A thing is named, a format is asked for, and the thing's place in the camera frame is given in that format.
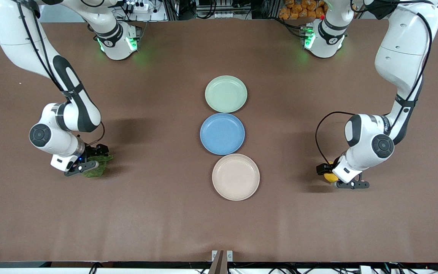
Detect yellow lemon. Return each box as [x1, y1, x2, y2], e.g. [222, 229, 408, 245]
[324, 161, 340, 183]

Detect green lettuce leaf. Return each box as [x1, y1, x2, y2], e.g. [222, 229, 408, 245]
[81, 153, 114, 178]

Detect beige round plate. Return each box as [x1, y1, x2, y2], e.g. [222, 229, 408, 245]
[212, 153, 260, 201]

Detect blue round plate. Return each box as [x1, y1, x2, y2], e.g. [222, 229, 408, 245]
[200, 113, 246, 156]

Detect pale green round plate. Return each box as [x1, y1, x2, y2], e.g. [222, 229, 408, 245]
[205, 75, 248, 114]

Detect white power strip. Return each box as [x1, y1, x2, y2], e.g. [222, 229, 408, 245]
[126, 1, 150, 13]

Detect orange items in crate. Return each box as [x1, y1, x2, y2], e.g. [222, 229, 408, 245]
[279, 0, 328, 19]

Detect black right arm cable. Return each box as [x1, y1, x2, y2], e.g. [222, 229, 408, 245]
[16, 0, 106, 147]

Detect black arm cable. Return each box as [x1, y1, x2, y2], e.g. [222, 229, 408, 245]
[16, 0, 106, 147]
[315, 0, 432, 168]

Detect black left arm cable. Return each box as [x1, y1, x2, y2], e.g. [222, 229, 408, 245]
[315, 0, 432, 168]

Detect metal bracket on table edge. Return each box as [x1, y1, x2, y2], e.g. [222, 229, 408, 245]
[211, 250, 233, 274]

